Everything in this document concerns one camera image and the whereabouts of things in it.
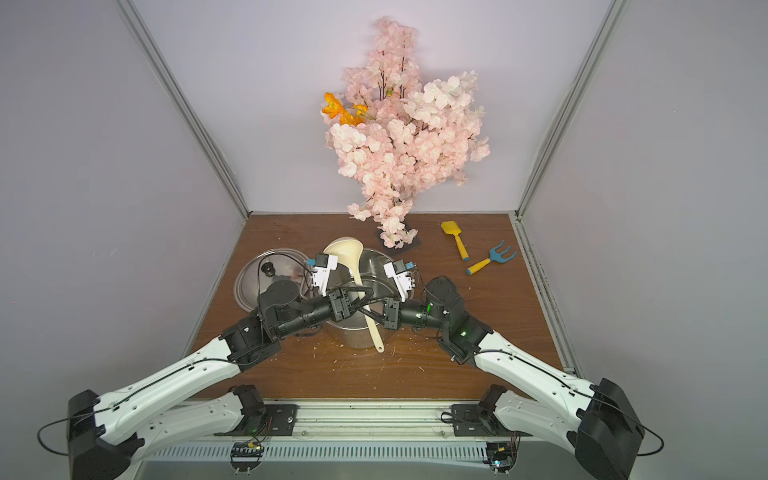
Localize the stainless steel pot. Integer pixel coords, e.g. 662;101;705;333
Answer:
327;247;402;349

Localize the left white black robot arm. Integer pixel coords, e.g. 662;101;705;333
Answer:
62;280;377;479

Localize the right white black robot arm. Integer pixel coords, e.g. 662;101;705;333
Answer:
350;276;652;479

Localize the dark flower stand base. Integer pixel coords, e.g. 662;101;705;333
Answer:
376;226;422;257

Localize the yellow toy shovel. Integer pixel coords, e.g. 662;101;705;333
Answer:
441;220;470;261

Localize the blue yellow toy rake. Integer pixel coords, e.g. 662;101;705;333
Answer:
466;241;518;276

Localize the pink cherry blossom branch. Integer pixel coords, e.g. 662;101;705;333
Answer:
321;17;490;235

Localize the left small circuit board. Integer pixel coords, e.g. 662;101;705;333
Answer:
229;440;266;475

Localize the small circuit board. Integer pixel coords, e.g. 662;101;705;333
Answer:
484;441;518;475
229;440;266;475

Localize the right small circuit board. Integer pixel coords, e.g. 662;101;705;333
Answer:
484;441;518;475

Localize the orange artificial flower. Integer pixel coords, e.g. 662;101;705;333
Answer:
321;92;368;126

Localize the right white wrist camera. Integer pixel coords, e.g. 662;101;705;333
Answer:
384;260;415;301

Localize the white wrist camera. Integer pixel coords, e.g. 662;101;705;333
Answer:
308;253;338;297
384;260;415;301

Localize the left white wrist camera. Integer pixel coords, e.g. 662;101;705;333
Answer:
308;253;338;297

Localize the aluminium mounting rail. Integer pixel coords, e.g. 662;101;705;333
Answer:
148;401;572;468

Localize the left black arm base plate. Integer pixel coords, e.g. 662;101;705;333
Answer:
219;404;299;437

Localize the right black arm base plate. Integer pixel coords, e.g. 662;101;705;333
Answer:
440;403;530;438

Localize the right corner metal frame strip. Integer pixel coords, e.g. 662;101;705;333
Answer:
514;0;628;222

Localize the corner metal frame strip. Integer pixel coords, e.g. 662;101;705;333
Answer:
514;0;628;222
115;0;251;219

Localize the left corner metal frame strip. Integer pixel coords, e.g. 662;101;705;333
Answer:
115;0;251;219

